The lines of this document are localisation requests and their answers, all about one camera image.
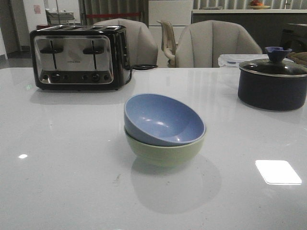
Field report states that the white cabinet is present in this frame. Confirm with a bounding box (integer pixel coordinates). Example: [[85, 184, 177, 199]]
[[148, 0, 193, 68]]

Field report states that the dark blue cooking pot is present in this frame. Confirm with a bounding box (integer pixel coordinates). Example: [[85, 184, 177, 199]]
[[238, 70, 307, 111]]

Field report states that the glass pot lid blue knob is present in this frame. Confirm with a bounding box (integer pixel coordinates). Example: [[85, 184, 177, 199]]
[[239, 46, 307, 78]]

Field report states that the beige upholstered chair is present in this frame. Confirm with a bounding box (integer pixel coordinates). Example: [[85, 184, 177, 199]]
[[175, 20, 262, 68], [94, 18, 158, 66]]

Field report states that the beige upholstered chair right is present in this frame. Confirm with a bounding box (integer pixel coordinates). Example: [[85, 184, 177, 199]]
[[175, 20, 262, 68]]

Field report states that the blue bowl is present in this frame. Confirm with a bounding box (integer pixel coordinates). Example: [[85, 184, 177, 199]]
[[124, 93, 206, 147]]

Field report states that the green bowl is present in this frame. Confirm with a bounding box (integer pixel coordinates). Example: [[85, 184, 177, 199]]
[[125, 131, 205, 167]]

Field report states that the cream plastic office chair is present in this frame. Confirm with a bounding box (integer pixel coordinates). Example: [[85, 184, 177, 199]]
[[157, 20, 177, 68]]

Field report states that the metal cart in background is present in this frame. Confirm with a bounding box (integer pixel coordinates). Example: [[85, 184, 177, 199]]
[[44, 0, 75, 25]]

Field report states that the clear plastic food container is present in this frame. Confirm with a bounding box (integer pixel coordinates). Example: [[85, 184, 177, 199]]
[[218, 54, 269, 68]]

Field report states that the black toaster power cord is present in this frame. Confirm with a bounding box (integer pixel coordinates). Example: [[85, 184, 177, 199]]
[[124, 64, 158, 84]]

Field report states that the black and chrome toaster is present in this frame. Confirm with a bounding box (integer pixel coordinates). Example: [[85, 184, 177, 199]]
[[30, 25, 131, 90]]

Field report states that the fruit plate on counter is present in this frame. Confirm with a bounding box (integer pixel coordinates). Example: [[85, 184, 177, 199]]
[[248, 0, 270, 10]]

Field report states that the beige upholstered chair left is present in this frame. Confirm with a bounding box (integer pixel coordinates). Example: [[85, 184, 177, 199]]
[[94, 18, 158, 66]]

